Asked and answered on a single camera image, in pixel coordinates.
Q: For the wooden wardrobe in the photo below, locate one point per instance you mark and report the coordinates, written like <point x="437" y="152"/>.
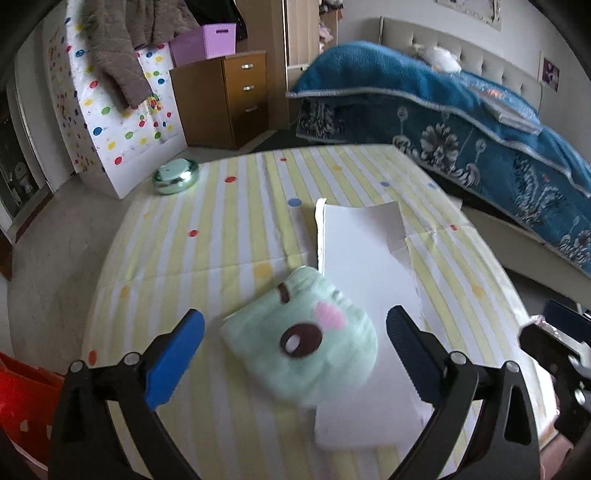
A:
<point x="300" y="37"/>

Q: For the red plastic stool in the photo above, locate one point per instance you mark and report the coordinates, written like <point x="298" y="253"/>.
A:
<point x="23" y="401"/>

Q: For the purple plastic basket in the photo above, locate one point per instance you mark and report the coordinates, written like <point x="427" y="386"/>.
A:
<point x="203" y="44"/>

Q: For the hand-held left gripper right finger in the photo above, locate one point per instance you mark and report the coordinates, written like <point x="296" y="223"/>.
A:
<point x="411" y="360"/>

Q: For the black garment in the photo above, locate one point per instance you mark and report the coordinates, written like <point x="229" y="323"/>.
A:
<point x="217" y="9"/>

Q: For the white pillow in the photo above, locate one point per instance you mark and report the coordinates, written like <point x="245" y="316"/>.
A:
<point x="438" y="57"/>

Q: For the wall poster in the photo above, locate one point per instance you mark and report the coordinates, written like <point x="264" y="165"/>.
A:
<point x="471" y="11"/>

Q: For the white bed frame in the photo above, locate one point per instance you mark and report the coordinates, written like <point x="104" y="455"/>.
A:
<point x="521" y="249"/>

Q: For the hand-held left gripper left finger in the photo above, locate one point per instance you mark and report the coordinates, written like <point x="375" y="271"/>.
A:
<point x="178" y="364"/>

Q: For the round green metal tin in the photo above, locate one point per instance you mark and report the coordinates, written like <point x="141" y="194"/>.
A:
<point x="175" y="177"/>

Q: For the beige tufted headboard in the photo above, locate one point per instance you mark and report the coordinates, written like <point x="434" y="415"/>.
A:
<point x="489" y="60"/>

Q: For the small wall picture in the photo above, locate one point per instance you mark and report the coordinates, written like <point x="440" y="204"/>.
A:
<point x="549" y="71"/>

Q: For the folded grey cloth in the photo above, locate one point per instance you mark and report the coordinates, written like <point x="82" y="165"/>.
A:
<point x="512" y="113"/>

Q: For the mint green plush cloth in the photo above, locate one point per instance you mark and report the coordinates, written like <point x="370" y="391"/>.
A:
<point x="318" y="374"/>

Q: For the white cardboard sheet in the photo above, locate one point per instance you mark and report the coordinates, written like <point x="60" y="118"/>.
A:
<point x="364" y="254"/>

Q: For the white colourful dotted board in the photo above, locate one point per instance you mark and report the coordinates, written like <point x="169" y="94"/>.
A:
<point x="120" y="138"/>

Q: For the yellow striped dotted tablecloth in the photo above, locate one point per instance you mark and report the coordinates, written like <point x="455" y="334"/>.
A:
<point x="207" y="258"/>

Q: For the bed with blue blanket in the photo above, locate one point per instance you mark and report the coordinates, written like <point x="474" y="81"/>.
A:
<point x="415" y="101"/>

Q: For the folded clothes pile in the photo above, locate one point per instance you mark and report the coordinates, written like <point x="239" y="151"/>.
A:
<point x="327" y="32"/>

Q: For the wooden drawer cabinet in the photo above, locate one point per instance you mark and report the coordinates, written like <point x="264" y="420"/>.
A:
<point x="217" y="106"/>

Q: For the brown fuzzy coat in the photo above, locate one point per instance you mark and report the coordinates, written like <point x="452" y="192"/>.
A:
<point x="124" y="46"/>

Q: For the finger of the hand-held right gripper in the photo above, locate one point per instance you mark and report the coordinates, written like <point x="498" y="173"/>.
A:
<point x="568" y="318"/>
<point x="547" y="344"/>

